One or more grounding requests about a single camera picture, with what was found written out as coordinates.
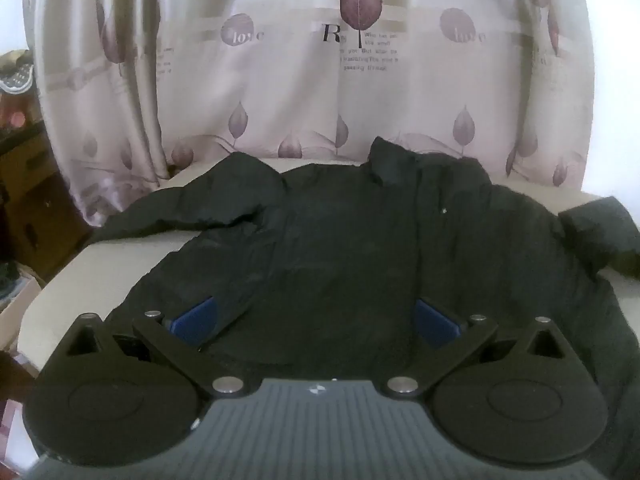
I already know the pink round object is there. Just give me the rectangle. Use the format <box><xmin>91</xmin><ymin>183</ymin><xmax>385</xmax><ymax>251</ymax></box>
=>
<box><xmin>0</xmin><ymin>99</ymin><xmax>42</xmax><ymax>133</ymax></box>

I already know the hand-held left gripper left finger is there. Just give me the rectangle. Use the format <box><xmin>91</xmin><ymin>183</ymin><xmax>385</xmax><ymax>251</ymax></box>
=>
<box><xmin>64</xmin><ymin>296</ymin><xmax>262</xmax><ymax>402</ymax></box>

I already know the black jacket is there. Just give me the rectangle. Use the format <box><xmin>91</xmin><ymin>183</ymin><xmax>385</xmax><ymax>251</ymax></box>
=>
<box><xmin>90</xmin><ymin>136</ymin><xmax>640</xmax><ymax>443</ymax></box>

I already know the cardboard box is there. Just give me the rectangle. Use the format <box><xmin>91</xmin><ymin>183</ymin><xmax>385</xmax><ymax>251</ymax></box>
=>
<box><xmin>0</xmin><ymin>275</ymin><xmax>44</xmax><ymax>356</ymax></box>

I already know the wooden cabinet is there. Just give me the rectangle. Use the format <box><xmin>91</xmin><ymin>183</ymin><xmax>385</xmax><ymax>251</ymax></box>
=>
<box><xmin>0</xmin><ymin>119</ymin><xmax>94</xmax><ymax>281</ymax></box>

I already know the leaf print curtain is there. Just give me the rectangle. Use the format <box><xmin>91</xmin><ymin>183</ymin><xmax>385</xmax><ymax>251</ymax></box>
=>
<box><xmin>22</xmin><ymin>0</ymin><xmax>597</xmax><ymax>227</ymax></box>

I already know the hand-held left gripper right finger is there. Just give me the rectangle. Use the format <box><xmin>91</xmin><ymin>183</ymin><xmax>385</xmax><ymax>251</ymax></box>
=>
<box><xmin>384</xmin><ymin>298</ymin><xmax>572</xmax><ymax>402</ymax></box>

